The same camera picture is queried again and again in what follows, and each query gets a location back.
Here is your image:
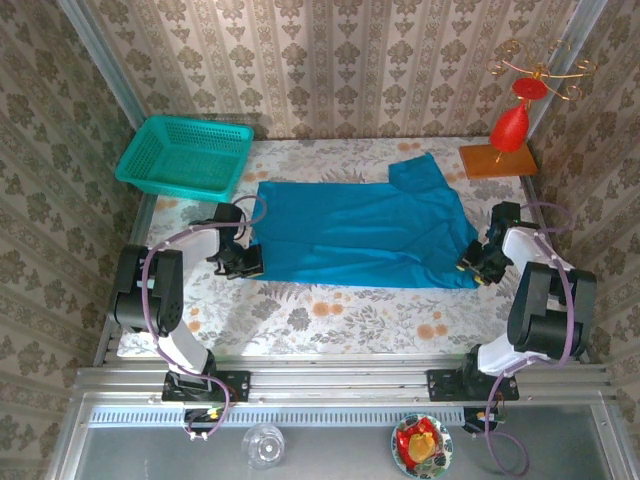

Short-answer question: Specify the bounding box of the blue t-shirt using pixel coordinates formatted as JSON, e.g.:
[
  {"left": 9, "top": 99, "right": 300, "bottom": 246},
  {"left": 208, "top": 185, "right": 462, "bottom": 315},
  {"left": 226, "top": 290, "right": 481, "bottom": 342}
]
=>
[{"left": 249, "top": 152, "right": 481, "bottom": 291}]

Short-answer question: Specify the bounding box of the orange wooden board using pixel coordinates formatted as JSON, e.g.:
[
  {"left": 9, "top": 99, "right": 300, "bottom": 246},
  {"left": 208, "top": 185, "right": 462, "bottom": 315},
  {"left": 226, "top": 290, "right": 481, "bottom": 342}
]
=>
[{"left": 459, "top": 143, "right": 540, "bottom": 180}]

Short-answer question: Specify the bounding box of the green plastic basket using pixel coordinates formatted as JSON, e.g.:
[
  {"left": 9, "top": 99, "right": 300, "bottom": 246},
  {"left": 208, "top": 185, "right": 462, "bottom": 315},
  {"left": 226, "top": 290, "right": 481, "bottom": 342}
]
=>
[{"left": 114, "top": 114, "right": 255, "bottom": 204}]

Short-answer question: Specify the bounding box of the red ribbed vase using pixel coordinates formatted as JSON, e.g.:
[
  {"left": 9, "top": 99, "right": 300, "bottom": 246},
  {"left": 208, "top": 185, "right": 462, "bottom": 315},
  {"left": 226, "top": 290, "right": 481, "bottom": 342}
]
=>
[{"left": 489, "top": 77, "right": 550, "bottom": 155}]

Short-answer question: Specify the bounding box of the floral patterned tablecloth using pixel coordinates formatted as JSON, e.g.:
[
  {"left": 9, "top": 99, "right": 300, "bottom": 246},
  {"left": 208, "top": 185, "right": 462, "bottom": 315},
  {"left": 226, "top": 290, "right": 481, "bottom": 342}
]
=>
[{"left": 117, "top": 137, "right": 576, "bottom": 359}]

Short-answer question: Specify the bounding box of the small black connector box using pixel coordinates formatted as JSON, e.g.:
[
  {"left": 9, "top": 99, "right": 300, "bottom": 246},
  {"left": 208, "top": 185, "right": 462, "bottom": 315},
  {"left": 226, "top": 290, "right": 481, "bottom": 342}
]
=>
[
  {"left": 462, "top": 407, "right": 507, "bottom": 434},
  {"left": 182, "top": 407, "right": 226, "bottom": 426}
]

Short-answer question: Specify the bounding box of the patterned bowl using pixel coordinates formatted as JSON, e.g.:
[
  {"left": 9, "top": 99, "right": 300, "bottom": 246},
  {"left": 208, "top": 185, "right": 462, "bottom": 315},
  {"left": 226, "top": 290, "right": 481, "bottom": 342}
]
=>
[{"left": 390, "top": 413, "right": 455, "bottom": 480}]

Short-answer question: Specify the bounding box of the yellow wrapped candy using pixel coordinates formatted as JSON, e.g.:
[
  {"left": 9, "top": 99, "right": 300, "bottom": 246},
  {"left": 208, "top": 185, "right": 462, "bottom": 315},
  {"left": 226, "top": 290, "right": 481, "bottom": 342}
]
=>
[{"left": 408, "top": 433, "right": 436, "bottom": 464}]

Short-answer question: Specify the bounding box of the red foil candy wrapper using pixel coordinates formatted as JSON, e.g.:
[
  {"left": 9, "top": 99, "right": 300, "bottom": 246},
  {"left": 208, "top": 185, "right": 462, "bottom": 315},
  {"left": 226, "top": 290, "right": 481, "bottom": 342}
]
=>
[{"left": 397, "top": 418, "right": 439, "bottom": 469}]

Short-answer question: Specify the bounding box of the clear glass cup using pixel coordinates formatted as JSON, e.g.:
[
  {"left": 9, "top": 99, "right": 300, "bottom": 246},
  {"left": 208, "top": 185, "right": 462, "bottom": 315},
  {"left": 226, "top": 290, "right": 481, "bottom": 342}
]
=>
[{"left": 242, "top": 422, "right": 286, "bottom": 471}]

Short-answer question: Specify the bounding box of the aluminium table side rail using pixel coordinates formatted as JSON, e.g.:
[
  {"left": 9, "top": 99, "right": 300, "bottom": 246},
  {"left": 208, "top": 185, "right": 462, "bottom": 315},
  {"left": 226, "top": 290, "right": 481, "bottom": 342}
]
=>
[
  {"left": 93, "top": 192, "right": 159, "bottom": 366},
  {"left": 522, "top": 174, "right": 591, "bottom": 364}
]

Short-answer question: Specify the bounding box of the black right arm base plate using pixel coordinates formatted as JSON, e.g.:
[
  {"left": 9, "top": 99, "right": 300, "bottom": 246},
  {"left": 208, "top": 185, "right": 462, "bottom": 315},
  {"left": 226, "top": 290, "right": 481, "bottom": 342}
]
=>
[{"left": 426, "top": 368, "right": 520, "bottom": 404}]

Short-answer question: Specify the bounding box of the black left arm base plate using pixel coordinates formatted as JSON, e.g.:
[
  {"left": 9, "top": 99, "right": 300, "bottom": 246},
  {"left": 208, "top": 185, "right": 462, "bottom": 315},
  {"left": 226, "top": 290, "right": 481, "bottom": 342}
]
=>
[{"left": 160, "top": 369, "right": 251, "bottom": 404}]

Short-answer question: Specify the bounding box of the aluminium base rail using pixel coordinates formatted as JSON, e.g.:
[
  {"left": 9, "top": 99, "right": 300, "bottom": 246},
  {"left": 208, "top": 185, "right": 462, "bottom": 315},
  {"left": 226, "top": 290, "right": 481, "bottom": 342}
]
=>
[{"left": 74, "top": 357, "right": 614, "bottom": 407}]

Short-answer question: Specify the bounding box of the grey slotted cable duct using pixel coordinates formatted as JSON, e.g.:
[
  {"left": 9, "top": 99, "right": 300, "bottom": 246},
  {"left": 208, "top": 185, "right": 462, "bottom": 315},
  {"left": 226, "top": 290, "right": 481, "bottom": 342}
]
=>
[{"left": 87, "top": 404, "right": 466, "bottom": 429}]

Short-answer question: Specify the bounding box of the gold wire ornament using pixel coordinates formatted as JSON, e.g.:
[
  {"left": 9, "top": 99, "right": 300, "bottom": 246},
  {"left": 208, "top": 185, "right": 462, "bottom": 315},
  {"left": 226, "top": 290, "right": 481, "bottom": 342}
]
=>
[{"left": 487, "top": 39, "right": 599, "bottom": 101}]

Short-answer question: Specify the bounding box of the aluminium frame post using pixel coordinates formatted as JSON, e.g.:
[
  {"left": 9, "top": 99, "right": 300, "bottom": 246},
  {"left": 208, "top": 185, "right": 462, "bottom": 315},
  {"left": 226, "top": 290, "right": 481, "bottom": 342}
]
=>
[
  {"left": 524, "top": 0, "right": 609, "bottom": 142},
  {"left": 57, "top": 0, "right": 147, "bottom": 132}
]

